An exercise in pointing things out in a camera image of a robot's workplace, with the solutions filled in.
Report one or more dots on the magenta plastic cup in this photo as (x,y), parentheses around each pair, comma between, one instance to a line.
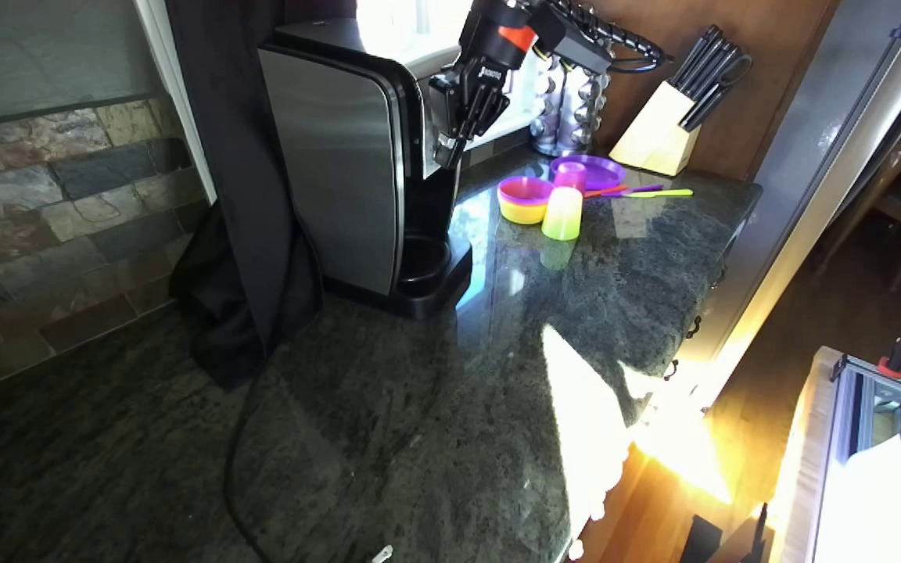
(571,174)

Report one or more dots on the yellow-green plastic cup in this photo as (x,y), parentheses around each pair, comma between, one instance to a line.
(561,213)

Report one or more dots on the purple plastic spoon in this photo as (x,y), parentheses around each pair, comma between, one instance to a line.
(627,192)

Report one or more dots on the dark fabric curtain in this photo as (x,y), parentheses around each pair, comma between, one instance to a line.
(235,158)

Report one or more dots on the chrome spice rack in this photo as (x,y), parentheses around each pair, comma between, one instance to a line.
(574,103)

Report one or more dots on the purple plastic plate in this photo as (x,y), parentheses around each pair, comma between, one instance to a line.
(605,174)

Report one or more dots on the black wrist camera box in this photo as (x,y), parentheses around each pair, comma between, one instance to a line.
(574,41)

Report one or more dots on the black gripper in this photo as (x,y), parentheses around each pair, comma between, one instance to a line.
(493,31)

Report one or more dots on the stainless steel black coffee maker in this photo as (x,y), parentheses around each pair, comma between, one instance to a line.
(346,167)

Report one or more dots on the green plastic fork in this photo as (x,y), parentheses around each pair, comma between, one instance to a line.
(665,192)

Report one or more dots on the pink and yellow bowl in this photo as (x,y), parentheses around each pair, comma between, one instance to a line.
(525,202)

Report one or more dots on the white window frame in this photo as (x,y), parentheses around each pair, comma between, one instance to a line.
(407,27)

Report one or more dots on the black grey equipment box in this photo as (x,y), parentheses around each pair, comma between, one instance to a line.
(883,402)

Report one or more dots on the wooden knife block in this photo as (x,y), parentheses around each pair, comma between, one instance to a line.
(658,136)

